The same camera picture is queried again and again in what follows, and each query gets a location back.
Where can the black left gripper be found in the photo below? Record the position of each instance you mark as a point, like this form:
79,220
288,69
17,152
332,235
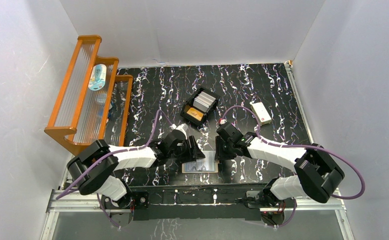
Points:
190,149

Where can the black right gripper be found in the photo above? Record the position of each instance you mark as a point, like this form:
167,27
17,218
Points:
219,154

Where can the tan blue card holder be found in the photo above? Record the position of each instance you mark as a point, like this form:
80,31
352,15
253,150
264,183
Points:
210,157

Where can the black plastic card bin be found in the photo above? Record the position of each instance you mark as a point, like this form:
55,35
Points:
188,103

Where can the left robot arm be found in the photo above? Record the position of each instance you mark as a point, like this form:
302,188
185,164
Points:
92,169

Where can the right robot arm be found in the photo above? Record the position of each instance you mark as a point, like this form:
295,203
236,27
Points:
316,173

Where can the stack of white cards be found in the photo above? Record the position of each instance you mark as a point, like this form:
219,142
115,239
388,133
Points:
203,101

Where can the white cardboard box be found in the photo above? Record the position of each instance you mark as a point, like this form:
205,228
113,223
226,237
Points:
261,112

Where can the blue items on rack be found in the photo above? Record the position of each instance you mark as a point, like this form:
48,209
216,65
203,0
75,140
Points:
101,100

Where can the orange wooden tiered rack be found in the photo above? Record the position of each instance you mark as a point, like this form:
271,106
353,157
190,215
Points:
74,122

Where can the blue white blister pack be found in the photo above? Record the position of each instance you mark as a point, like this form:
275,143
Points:
98,77

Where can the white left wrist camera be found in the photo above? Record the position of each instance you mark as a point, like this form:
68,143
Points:
182,128

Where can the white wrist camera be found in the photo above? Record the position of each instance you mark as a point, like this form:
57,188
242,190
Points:
222,121
182,128

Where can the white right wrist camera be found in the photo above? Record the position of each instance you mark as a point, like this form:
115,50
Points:
222,121

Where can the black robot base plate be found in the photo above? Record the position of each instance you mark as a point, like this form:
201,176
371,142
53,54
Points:
214,201

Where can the aluminium frame rail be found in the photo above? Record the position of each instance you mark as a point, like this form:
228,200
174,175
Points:
74,202

